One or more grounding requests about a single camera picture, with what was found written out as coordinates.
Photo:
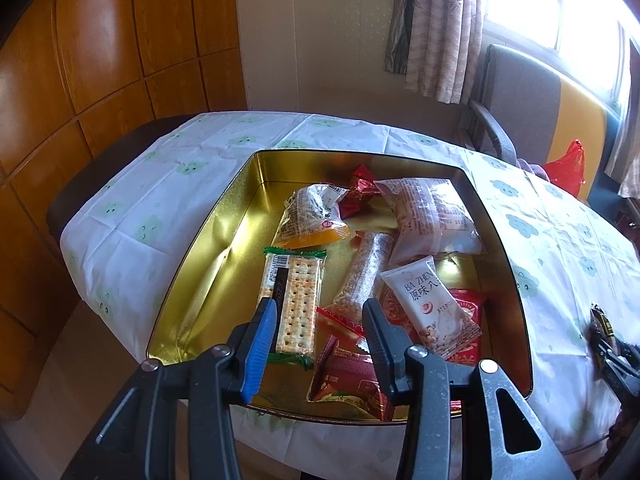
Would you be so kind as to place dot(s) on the window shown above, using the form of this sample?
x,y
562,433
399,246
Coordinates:
x,y
530,0

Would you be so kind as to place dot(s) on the clear bread packet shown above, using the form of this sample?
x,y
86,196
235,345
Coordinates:
x,y
430,215

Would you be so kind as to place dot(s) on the green-ended cracker packet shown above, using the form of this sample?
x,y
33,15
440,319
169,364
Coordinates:
x,y
300,290

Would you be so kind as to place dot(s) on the long clear red-ended bar packet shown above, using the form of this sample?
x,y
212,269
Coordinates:
x,y
365,270

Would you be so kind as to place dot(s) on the white green-print tablecloth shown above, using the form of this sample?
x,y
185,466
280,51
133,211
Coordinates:
x,y
210,150

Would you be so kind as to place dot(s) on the wooden wardrobe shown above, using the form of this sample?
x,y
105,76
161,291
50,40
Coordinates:
x,y
100,60

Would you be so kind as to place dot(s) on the pink cloth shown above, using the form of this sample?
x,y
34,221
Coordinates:
x,y
530,166

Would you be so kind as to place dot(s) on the white snack packet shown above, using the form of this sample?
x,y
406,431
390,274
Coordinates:
x,y
425,300

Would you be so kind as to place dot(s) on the pink patterned curtain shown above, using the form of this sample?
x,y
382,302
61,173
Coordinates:
x,y
631,180
440,35

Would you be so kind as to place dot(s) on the gold tin box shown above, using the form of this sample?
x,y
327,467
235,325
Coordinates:
x,y
240,210

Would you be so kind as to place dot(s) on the dark red snack packet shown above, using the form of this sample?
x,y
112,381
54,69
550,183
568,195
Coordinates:
x,y
345,375

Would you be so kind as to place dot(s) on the large red snack packet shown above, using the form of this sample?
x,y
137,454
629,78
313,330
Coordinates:
x,y
467,305

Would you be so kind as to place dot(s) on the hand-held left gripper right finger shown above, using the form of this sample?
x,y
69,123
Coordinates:
x,y
380,345

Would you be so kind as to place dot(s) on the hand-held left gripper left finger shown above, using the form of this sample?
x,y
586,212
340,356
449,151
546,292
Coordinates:
x,y
260,350

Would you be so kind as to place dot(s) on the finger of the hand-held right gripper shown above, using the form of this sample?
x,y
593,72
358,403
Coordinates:
x,y
622,370

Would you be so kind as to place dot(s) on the small red candy packet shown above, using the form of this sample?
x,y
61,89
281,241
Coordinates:
x,y
360,192

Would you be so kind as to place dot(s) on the dark gold candy packet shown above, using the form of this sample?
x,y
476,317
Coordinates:
x,y
602,327

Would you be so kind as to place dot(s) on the red plastic bag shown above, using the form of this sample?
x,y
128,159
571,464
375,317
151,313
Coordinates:
x,y
567,170

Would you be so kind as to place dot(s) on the clear orange nut packet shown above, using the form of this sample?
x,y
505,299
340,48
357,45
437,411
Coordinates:
x,y
310,215

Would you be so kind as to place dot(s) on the grey yellow blue sofa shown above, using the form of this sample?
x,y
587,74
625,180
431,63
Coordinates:
x,y
520,90

